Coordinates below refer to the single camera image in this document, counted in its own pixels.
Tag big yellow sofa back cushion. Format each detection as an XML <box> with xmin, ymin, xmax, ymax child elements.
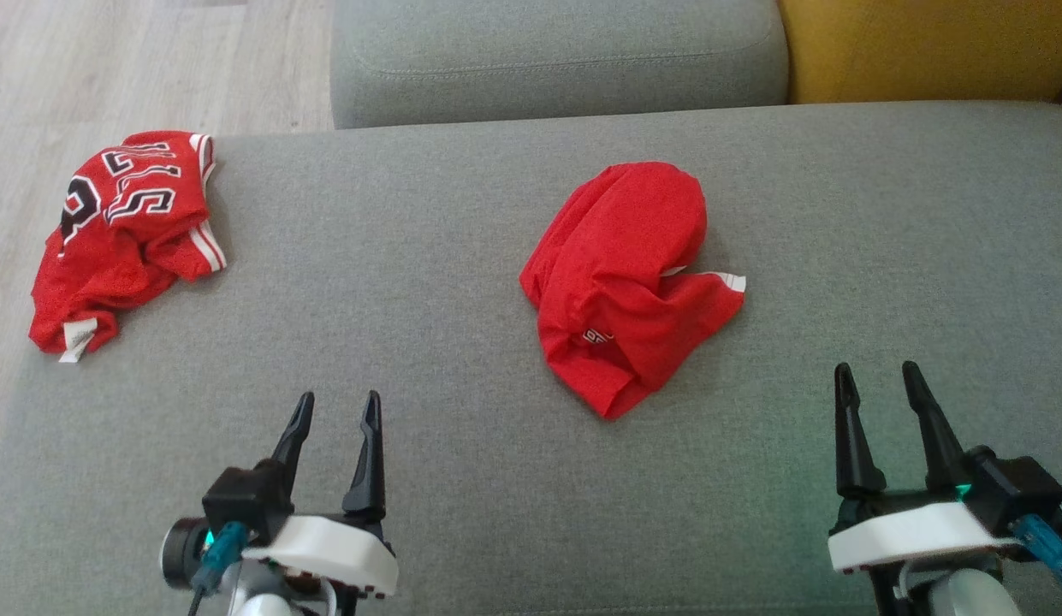
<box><xmin>776</xmin><ymin>0</ymin><xmax>1062</xmax><ymax>105</ymax></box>

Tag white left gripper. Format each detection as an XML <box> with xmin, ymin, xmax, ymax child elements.
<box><xmin>240</xmin><ymin>390</ymin><xmax>400</xmax><ymax>600</ymax></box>

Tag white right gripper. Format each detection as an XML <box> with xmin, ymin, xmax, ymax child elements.
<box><xmin>828</xmin><ymin>360</ymin><xmax>1024</xmax><ymax>575</ymax></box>

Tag left cable with teal plug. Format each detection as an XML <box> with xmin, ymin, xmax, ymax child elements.
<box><xmin>187</xmin><ymin>520</ymin><xmax>252</xmax><ymax>616</ymax></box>

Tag red jersey with black lettering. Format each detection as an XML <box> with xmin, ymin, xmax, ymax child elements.
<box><xmin>28</xmin><ymin>130</ymin><xmax>228</xmax><ymax>364</ymax></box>

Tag grey sofa seat cushion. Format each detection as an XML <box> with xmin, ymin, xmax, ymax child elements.
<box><xmin>329</xmin><ymin>0</ymin><xmax>791</xmax><ymax>130</ymax></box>

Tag red shorts with white trim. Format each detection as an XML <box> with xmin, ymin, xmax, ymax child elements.
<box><xmin>519</xmin><ymin>161</ymin><xmax>747</xmax><ymax>421</ymax></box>

